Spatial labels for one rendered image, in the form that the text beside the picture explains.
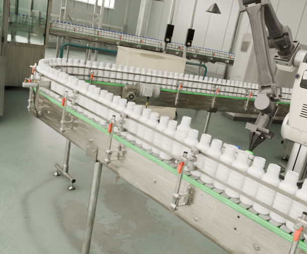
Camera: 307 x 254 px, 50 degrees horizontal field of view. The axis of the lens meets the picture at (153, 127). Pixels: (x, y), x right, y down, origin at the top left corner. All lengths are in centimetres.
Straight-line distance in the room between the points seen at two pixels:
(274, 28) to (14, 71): 555
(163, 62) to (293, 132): 426
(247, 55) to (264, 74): 603
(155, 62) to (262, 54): 442
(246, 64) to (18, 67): 455
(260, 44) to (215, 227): 71
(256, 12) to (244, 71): 606
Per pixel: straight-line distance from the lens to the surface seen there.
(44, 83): 222
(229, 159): 121
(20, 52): 663
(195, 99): 349
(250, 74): 751
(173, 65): 587
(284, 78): 819
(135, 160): 151
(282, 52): 179
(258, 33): 138
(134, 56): 555
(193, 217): 132
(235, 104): 382
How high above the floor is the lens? 150
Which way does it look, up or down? 15 degrees down
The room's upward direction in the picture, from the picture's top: 11 degrees clockwise
